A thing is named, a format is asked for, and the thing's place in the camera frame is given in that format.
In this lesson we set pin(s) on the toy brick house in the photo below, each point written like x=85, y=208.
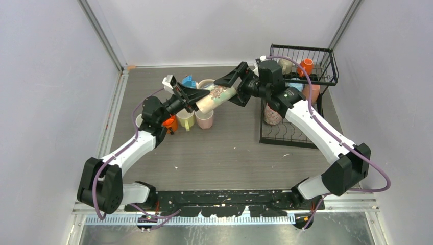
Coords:
x=188, y=81

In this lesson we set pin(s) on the pink patterned mug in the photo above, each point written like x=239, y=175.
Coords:
x=271, y=117

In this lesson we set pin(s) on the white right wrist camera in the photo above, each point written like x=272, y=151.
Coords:
x=259, y=67

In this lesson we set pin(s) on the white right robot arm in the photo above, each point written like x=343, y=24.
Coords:
x=348, y=161

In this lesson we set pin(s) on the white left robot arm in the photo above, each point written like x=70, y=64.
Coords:
x=101, y=185

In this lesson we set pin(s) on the pink faceted mug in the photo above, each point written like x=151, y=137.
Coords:
x=204, y=120

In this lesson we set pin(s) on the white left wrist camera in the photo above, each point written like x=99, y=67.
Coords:
x=169, y=82

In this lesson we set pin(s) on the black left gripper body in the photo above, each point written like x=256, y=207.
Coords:
x=174, y=105

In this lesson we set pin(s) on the orange mug black handle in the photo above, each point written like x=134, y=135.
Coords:
x=171, y=124

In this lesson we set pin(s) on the blue floral mug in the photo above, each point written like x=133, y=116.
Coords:
x=138, y=120

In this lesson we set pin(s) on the pale yellow faceted mug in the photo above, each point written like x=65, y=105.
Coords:
x=186, y=119

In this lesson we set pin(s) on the salmon pink mug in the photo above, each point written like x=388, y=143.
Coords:
x=312, y=92

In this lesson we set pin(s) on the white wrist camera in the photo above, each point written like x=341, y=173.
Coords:
x=259, y=67
x=169, y=82

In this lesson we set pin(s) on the tall cream dragon mug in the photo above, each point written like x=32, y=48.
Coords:
x=217, y=96

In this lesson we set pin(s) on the light blue mug in rack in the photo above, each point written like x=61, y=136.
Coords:
x=298, y=86

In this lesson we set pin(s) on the beige mug upper shelf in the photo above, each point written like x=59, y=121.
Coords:
x=286, y=66

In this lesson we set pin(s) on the aluminium slotted rail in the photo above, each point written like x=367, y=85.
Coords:
x=128, y=215

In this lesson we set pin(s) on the orange mug upper shelf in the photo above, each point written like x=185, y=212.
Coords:
x=306, y=67

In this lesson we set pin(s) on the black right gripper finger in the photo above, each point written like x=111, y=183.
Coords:
x=229, y=79
x=240, y=99

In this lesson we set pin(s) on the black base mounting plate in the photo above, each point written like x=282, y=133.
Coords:
x=227, y=203

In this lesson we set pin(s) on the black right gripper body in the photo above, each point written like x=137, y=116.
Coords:
x=253, y=86

